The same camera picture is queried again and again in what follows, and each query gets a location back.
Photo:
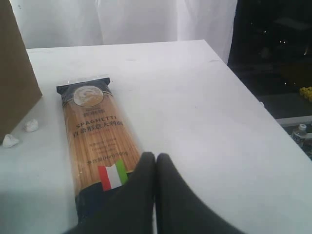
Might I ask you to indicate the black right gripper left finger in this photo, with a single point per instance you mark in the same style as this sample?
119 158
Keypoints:
127 209

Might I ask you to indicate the white putty lump front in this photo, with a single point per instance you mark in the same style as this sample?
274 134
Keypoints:
9 141

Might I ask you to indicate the white putty lump near bag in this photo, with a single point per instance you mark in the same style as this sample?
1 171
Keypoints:
31 125

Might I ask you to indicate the brown paper bag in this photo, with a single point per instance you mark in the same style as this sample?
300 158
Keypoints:
19 89

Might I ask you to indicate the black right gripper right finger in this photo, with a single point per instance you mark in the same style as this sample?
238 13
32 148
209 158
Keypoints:
178 209

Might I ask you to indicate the plastic water bottle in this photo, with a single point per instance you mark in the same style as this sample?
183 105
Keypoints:
299 135

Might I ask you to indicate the spaghetti packet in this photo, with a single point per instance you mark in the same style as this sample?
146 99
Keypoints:
102 148

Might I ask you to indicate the yellow object beyond table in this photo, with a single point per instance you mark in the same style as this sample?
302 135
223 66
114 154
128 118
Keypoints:
306 92

